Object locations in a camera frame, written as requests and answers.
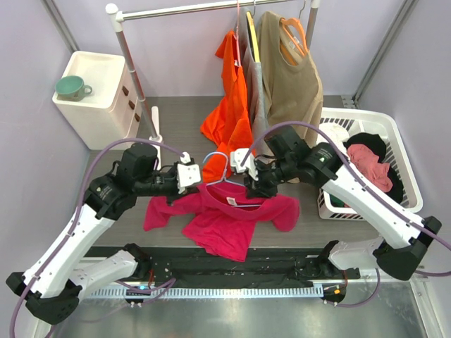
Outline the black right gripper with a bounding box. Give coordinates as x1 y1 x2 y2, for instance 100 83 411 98
244 156 295 199

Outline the light blue wire hanger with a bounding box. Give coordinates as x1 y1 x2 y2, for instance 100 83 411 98
202 151 260 208

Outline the magenta t shirt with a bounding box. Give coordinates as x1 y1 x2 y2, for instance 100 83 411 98
143 182 300 262

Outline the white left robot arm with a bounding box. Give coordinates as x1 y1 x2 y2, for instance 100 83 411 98
6 139 198 325

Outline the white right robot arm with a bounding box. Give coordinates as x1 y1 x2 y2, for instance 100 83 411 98
230 121 450 281

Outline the orange t shirt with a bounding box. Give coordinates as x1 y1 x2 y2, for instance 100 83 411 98
199 30 255 184

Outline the beige t shirt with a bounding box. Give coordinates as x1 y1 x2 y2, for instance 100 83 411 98
257 11 323 127

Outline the grey t shirt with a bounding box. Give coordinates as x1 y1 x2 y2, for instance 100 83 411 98
240 9 268 139

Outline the orange plastic hanger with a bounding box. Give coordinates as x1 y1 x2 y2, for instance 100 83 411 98
279 8 309 65

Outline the yellow hanger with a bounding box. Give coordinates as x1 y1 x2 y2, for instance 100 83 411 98
246 11 260 63

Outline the white clothes rack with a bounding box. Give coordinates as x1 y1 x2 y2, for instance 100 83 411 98
105 0 321 170

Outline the white drawer cabinet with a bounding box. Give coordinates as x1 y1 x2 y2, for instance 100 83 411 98
52 51 142 150

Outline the white garment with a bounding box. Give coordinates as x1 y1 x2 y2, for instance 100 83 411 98
319 123 350 146

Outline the pink garment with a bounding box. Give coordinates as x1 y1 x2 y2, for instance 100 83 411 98
347 144 393 193

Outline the black garment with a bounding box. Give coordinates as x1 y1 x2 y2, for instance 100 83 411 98
345 132 404 204

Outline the white laundry basket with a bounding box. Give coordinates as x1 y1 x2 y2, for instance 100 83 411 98
320 108 424 213

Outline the green ceramic cup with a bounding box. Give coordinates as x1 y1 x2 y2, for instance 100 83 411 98
55 75 93 101

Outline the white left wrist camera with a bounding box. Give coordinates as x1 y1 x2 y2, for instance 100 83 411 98
176 151 202 194

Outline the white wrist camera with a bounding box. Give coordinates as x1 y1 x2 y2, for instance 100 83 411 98
176 151 202 194
230 148 258 181

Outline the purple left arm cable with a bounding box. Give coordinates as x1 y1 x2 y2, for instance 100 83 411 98
8 138 191 338

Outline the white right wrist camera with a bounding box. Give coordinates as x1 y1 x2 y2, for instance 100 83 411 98
230 148 258 181

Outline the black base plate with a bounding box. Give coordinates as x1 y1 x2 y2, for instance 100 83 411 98
87 245 362 287

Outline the pink wire hanger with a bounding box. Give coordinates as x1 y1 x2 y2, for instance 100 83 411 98
235 0 242 67

